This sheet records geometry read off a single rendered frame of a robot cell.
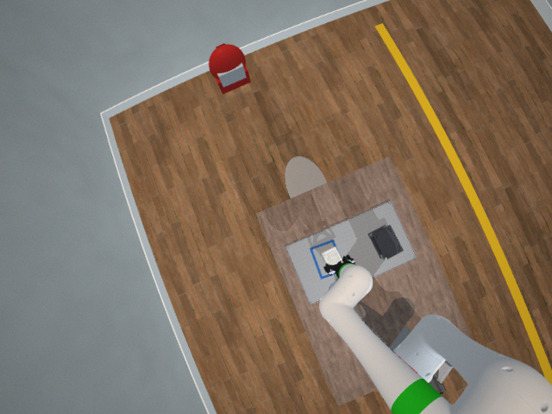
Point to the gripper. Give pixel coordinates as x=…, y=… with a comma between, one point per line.
x=329, y=268

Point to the dark grey rectangular frame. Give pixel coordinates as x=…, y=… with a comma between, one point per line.
x=385, y=242

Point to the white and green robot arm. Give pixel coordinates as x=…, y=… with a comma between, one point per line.
x=497, y=384

